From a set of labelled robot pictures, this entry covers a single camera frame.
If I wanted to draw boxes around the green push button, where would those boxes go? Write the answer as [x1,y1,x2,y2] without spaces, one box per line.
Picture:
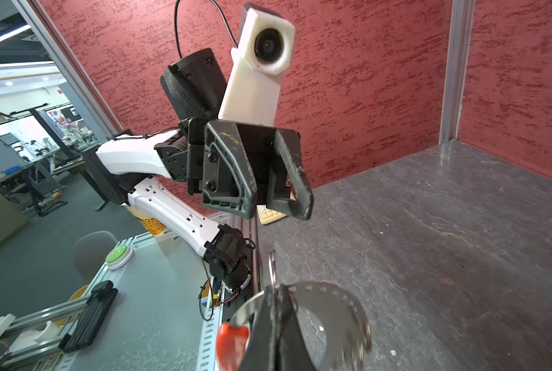
[105,244,134,271]

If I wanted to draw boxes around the left aluminium corner post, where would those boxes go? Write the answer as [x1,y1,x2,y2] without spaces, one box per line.
[439,0,475,144]

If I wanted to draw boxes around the black folded stand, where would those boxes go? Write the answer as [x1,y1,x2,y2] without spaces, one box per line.
[58,280,118,353]

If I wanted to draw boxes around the left circuit board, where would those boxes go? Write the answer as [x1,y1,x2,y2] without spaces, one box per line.
[198,278,229,322]

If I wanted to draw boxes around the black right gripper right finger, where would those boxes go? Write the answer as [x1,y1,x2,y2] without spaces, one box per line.
[277,285,316,371]

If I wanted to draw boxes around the grey office chair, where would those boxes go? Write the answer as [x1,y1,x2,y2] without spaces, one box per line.
[72,230,118,284]

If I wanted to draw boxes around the patterned paper cup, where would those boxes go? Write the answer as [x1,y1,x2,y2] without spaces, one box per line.
[125,206,167,237]

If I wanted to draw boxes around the perforated metal keyring red handle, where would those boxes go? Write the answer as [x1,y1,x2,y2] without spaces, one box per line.
[216,253,373,370]

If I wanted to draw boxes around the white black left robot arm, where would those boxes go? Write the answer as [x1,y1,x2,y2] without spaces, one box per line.
[85,49,314,293]

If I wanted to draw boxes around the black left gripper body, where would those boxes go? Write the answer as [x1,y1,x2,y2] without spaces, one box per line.
[178,117,281,195]

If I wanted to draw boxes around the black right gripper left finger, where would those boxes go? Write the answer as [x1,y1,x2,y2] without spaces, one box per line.
[236,286,277,371]

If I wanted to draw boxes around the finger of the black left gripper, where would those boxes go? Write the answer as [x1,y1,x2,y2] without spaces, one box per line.
[202,121,257,219]
[266,129,314,220]

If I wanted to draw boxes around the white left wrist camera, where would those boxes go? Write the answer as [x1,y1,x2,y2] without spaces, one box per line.
[218,3,296,127]

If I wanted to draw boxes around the left front aluminium post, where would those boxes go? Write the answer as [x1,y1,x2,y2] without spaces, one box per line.
[11,0,123,136]

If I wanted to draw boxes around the background office desk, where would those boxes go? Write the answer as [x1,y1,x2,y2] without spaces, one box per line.
[0,143,109,217]

